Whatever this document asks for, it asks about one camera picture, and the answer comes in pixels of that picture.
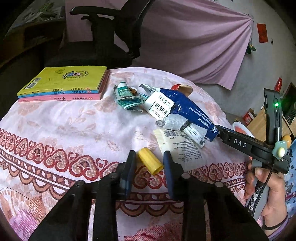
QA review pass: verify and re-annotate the yellow bottle cap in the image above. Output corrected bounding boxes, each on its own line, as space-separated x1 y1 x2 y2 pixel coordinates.
138 148 164 175

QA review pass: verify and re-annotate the grey crumpled tube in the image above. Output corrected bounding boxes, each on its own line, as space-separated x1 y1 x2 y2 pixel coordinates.
155 114 207 148

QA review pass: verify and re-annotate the red hanging bag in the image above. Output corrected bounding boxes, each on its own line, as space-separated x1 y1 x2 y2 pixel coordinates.
274 77 282 92

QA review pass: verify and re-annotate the yellow book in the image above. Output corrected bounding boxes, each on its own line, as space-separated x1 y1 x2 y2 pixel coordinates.
17 66 108 97

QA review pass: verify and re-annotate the white skin cream box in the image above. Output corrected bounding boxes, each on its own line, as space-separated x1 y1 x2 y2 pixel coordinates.
143 91 175 120

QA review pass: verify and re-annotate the black office chair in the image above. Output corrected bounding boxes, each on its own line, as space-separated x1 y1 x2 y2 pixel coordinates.
46 0 154 69

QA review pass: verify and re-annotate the floral pink tablecloth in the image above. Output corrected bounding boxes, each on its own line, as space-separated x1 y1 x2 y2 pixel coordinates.
1 68 249 240

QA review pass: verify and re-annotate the black camera module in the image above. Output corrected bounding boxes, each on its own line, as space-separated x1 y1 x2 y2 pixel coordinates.
264 88 282 145

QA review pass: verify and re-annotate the red paper on wall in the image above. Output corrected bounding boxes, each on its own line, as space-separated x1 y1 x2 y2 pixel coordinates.
257 23 268 43

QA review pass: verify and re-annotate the white label packet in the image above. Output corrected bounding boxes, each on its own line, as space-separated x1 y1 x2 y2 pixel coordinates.
154 129 207 172

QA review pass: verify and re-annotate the pink book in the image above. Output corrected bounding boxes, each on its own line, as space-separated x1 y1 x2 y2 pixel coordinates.
18 70 110 102

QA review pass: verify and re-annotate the green crumpled wrapper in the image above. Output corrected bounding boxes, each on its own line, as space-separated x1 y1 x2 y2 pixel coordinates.
113 81 147 113

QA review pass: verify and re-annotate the blue plastic package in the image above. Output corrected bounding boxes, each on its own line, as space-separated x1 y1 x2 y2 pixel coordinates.
160 88 218 142

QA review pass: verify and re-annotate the pink hanging sheet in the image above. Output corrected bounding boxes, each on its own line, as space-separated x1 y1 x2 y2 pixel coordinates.
64 0 254 90

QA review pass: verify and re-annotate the wooden cabinet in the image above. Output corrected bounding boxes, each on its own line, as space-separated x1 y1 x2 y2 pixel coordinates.
247 109 295 141

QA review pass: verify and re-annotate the person's right hand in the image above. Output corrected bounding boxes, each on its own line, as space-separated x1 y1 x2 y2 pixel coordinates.
244 164 287 227

